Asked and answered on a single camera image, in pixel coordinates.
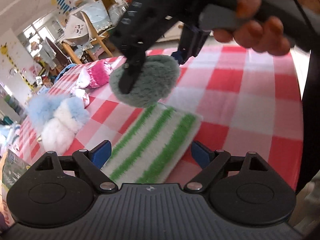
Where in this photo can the green striped white cloth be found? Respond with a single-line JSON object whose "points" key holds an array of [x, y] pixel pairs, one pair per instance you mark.
{"points": [[155, 135]]}

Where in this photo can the pink and white fluffy sock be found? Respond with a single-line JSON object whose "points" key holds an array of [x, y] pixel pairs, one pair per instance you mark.
{"points": [[98, 75]]}

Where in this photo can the light blue fluffy toy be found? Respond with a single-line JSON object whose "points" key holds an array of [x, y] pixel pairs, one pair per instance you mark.
{"points": [[41, 112]]}

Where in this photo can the blue stool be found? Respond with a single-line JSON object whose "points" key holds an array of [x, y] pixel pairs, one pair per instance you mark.
{"points": [[63, 71]]}

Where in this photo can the small white pink cloth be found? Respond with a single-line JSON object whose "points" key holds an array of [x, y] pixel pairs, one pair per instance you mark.
{"points": [[81, 97]]}

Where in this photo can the giraffe height chart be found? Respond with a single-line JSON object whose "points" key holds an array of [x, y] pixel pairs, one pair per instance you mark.
{"points": [[15, 65]]}

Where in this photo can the cardboard box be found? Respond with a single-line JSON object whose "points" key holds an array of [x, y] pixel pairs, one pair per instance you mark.
{"points": [[15, 170]]}

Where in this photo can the red checkered tablecloth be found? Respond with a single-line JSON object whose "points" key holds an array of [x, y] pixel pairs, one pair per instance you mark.
{"points": [[237, 100]]}

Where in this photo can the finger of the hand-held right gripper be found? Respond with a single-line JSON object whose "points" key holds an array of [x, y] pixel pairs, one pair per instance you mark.
{"points": [[130, 75], [191, 45]]}

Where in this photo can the person's right hand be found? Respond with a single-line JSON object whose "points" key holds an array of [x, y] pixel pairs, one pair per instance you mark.
{"points": [[257, 37]]}

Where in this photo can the hanging clothes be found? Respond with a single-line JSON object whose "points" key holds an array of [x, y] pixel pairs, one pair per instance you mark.
{"points": [[53, 51]]}

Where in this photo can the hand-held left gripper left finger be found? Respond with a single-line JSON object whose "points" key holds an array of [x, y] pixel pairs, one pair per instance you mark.
{"points": [[101, 153]]}

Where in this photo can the wooden chair with blue cover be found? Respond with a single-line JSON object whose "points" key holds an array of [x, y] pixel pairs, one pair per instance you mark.
{"points": [[97, 17]]}

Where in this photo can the white and blue fluffy toy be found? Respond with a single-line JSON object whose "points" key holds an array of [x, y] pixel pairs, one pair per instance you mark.
{"points": [[72, 115]]}

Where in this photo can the grey-green fluffy ball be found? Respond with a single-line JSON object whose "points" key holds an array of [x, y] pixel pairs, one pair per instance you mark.
{"points": [[155, 80]]}

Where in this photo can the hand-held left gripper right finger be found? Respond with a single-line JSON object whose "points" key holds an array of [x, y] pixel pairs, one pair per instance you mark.
{"points": [[201, 153]]}

